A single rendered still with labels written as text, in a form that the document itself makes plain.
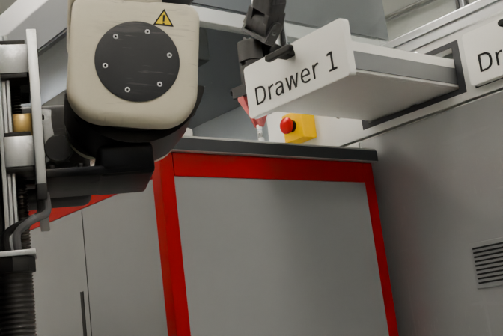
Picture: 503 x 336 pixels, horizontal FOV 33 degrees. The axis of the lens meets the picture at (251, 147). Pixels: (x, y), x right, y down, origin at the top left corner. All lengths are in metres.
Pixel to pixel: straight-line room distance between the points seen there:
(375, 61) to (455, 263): 0.46
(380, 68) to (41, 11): 1.45
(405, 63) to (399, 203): 0.35
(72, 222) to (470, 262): 0.81
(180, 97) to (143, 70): 0.06
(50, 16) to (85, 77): 1.71
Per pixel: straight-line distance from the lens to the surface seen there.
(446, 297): 1.82
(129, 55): 1.06
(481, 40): 1.77
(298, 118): 2.07
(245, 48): 1.97
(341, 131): 2.02
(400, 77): 1.68
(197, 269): 1.55
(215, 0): 2.71
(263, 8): 1.95
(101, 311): 1.72
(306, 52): 1.63
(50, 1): 2.77
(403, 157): 1.89
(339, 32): 1.58
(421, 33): 1.89
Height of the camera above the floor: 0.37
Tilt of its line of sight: 13 degrees up
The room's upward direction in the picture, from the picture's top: 7 degrees counter-clockwise
